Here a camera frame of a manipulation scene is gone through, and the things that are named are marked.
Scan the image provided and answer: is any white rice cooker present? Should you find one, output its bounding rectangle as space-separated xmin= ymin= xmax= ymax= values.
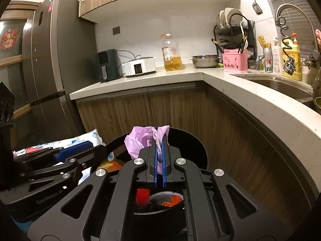
xmin=121 ymin=55 xmax=156 ymax=78

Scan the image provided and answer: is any cooking oil bottle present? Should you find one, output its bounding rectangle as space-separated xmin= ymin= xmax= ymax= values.
xmin=160 ymin=33 xmax=183 ymax=72

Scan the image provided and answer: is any stainless steel basin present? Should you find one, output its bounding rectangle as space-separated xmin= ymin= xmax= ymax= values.
xmin=190 ymin=55 xmax=221 ymax=69

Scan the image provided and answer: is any pink utensil holder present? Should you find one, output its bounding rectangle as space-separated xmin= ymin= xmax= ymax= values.
xmin=222 ymin=50 xmax=249 ymax=74

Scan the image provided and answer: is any blue floral tablecloth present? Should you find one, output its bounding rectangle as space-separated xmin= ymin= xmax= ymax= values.
xmin=12 ymin=129 xmax=107 ymax=181

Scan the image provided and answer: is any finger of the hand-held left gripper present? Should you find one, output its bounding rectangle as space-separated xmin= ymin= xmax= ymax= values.
xmin=15 ymin=157 xmax=84 ymax=194
xmin=14 ymin=141 xmax=109 ymax=167

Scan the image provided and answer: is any black air fryer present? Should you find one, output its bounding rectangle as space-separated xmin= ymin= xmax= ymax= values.
xmin=95 ymin=49 xmax=123 ymax=83

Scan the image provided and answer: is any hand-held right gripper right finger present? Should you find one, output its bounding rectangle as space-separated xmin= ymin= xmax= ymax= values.
xmin=160 ymin=133 xmax=289 ymax=241

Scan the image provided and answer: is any coiled faucet sprayer hose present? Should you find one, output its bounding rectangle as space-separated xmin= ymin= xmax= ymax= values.
xmin=277 ymin=17 xmax=299 ymax=76

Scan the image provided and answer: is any silver drink can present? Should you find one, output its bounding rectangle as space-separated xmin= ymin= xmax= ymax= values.
xmin=263 ymin=47 xmax=274 ymax=73

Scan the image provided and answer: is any steel kitchen faucet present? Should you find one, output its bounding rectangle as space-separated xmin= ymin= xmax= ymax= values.
xmin=275 ymin=4 xmax=321 ymax=88

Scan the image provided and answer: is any black wire dish rack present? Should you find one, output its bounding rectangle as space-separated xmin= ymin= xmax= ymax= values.
xmin=213 ymin=12 xmax=257 ymax=66

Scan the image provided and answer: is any yellow knobbly scrubber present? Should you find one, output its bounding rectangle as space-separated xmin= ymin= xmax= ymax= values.
xmin=257 ymin=35 xmax=272 ymax=49

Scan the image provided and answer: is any red paper cup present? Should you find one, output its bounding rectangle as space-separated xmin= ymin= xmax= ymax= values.
xmin=135 ymin=188 xmax=151 ymax=206

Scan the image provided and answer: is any printed red plastic bag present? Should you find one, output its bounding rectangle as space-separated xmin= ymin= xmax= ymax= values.
xmin=97 ymin=158 xmax=125 ymax=174

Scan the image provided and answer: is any white plastic bottle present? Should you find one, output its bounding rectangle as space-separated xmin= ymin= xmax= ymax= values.
xmin=272 ymin=37 xmax=284 ymax=75

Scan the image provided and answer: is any bundle of black chopsticks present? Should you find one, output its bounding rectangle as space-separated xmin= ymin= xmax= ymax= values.
xmin=247 ymin=20 xmax=256 ymax=40

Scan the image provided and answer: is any red round door decoration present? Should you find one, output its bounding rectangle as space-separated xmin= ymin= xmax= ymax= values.
xmin=0 ymin=29 xmax=19 ymax=50

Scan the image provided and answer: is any row of white plates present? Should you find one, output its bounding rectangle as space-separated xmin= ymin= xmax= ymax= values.
xmin=216 ymin=7 xmax=244 ymax=31

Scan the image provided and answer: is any steel kitchen sink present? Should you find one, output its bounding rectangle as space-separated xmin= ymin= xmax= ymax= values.
xmin=231 ymin=77 xmax=321 ymax=111

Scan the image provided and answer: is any white ladle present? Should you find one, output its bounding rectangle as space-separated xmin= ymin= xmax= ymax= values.
xmin=239 ymin=21 xmax=249 ymax=49

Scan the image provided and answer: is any wooden framed glass door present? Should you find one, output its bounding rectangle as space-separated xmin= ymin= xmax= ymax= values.
xmin=0 ymin=1 xmax=42 ymax=131

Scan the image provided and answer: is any dark grey refrigerator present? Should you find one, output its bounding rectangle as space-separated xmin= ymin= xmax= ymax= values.
xmin=21 ymin=0 xmax=98 ymax=143

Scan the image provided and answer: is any yellow detergent bottle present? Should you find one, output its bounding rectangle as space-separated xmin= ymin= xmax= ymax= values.
xmin=283 ymin=33 xmax=302 ymax=81

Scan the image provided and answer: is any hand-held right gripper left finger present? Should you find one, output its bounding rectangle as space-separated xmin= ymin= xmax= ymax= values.
xmin=27 ymin=133 xmax=161 ymax=241

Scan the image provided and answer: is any black trash bin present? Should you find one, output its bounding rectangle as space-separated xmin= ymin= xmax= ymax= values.
xmin=89 ymin=128 xmax=208 ymax=234

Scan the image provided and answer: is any stone kitchen countertop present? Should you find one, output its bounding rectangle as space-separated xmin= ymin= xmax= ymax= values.
xmin=69 ymin=65 xmax=321 ymax=201

